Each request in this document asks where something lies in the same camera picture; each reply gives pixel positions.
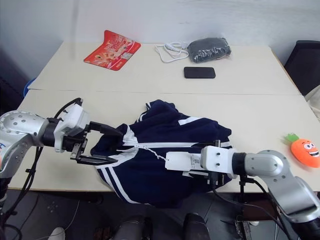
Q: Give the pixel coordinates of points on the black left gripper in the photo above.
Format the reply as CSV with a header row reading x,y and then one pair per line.
x,y
71,143

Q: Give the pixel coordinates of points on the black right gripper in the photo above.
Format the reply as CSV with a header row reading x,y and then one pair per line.
x,y
215,179

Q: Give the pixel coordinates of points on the navy white-striped zip jacket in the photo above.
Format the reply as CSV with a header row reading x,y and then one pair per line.
x,y
155,180

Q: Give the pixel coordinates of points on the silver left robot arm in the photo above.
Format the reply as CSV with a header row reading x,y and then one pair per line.
x,y
17,130

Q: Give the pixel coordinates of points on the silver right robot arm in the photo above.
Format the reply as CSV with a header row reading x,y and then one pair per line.
x,y
275,165

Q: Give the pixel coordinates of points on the white paper jacket tag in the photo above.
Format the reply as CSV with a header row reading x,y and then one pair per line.
x,y
180,161

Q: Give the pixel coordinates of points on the dark rounded shape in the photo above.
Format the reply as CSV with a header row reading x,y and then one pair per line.
x,y
196,227
133,228

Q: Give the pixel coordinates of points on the blue round container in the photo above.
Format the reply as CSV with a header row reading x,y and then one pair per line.
x,y
28,87

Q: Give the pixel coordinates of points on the red printed flat pad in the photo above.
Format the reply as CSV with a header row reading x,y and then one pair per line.
x,y
112,51

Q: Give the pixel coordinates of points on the white shoe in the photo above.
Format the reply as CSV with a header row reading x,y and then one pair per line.
x,y
57,233

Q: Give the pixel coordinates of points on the black smartphone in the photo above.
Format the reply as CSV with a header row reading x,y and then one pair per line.
x,y
199,72

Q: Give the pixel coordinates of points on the orange carrot plush toy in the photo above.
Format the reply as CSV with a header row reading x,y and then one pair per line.
x,y
305,150

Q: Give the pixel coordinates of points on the black cloth in plastic bag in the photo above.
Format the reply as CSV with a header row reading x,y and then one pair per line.
x,y
208,49

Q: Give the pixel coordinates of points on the black chair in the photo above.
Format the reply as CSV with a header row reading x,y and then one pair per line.
x,y
303,65

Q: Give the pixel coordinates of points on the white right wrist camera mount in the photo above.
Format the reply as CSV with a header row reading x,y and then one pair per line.
x,y
217,160

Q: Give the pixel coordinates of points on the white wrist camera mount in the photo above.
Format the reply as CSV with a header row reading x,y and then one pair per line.
x,y
217,160
73,117

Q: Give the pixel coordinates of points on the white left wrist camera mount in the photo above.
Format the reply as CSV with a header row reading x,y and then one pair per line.
x,y
73,117

